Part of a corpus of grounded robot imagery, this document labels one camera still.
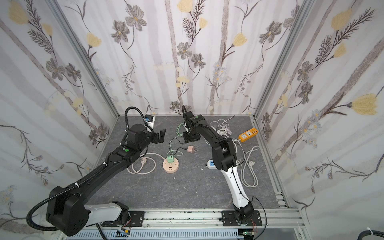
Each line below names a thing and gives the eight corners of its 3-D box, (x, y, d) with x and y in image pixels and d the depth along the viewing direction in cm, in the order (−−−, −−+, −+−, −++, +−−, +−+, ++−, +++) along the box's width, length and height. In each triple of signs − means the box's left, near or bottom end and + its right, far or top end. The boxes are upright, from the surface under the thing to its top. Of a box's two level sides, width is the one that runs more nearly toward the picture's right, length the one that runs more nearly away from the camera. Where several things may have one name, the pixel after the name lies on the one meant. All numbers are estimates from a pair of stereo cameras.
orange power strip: (241, 142, 108) (242, 139, 105) (237, 138, 110) (238, 135, 107) (257, 133, 113) (259, 130, 110) (253, 129, 115) (255, 126, 112)
